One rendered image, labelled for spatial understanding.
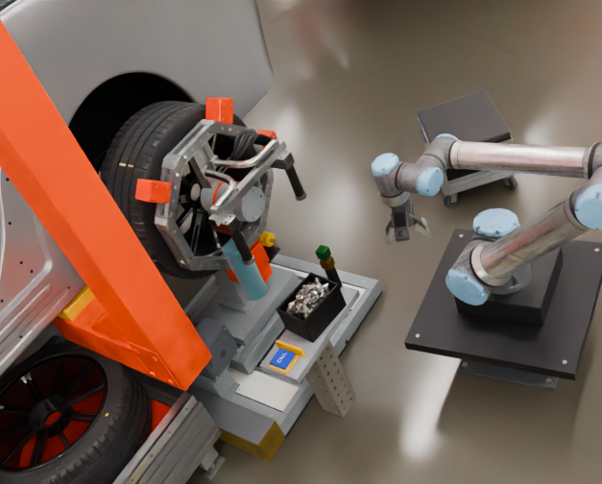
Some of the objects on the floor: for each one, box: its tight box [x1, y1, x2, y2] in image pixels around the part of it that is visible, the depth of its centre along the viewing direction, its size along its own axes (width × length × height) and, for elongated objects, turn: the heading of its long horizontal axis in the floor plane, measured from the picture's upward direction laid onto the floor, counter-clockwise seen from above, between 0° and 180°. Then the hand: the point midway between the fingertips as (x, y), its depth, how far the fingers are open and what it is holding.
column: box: [305, 340, 356, 418], centre depth 288 cm, size 10×10×42 cm
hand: (410, 242), depth 261 cm, fingers open, 14 cm apart
